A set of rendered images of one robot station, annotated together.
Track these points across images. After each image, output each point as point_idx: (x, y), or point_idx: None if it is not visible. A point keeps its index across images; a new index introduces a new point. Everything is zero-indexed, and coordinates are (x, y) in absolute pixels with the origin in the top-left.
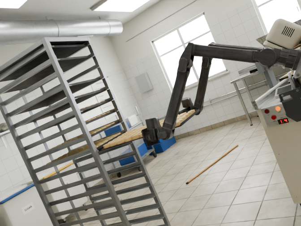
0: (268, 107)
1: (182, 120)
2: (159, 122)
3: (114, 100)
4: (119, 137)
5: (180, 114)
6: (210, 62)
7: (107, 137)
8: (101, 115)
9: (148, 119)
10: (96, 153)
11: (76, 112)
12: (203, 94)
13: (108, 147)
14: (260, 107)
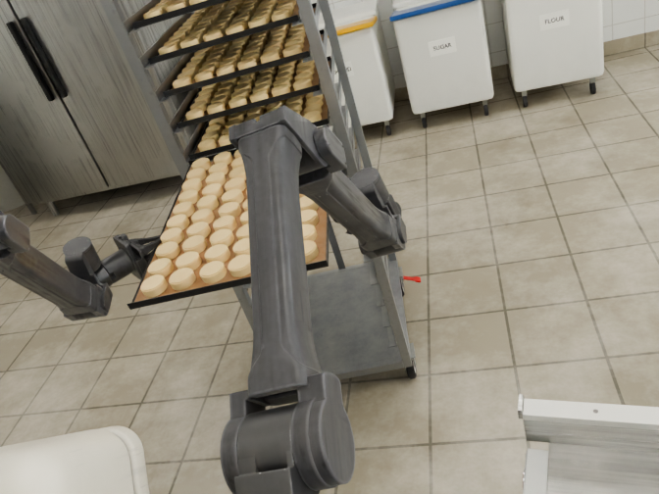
0: (524, 483)
1: (175, 286)
2: (86, 269)
3: (306, 24)
4: (240, 157)
5: (304, 225)
6: (328, 170)
7: (310, 103)
8: (240, 71)
9: (63, 247)
10: (182, 170)
11: (131, 70)
12: (349, 231)
13: (183, 178)
14: (545, 441)
